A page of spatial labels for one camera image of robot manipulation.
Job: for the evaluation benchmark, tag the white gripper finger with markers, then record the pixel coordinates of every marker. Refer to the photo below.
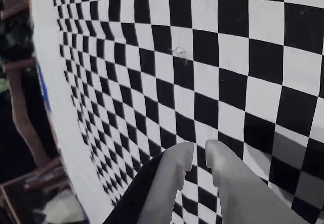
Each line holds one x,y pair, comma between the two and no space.
235,188

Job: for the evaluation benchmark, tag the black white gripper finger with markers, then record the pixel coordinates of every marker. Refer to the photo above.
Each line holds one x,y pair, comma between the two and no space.
164,183

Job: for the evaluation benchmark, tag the black white checkerboard mat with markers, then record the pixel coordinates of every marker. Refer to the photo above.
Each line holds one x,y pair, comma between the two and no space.
227,87

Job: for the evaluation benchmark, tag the blue tape strip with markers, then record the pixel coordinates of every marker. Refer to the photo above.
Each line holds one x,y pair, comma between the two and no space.
44,87

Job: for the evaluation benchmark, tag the brown wooden chair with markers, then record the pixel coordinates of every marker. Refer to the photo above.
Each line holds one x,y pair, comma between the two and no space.
20,66
15,9

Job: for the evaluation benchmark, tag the green leafy plant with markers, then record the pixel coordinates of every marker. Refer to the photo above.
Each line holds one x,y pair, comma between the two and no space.
15,39

